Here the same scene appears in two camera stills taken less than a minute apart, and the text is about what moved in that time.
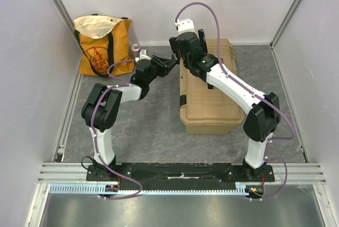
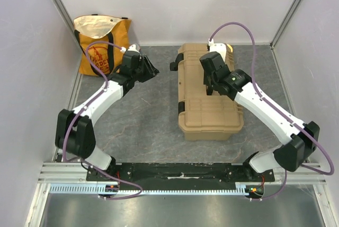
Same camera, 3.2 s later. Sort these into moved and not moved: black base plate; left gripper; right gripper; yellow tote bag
Moved: left gripper; right gripper
Not moved: yellow tote bag; black base plate
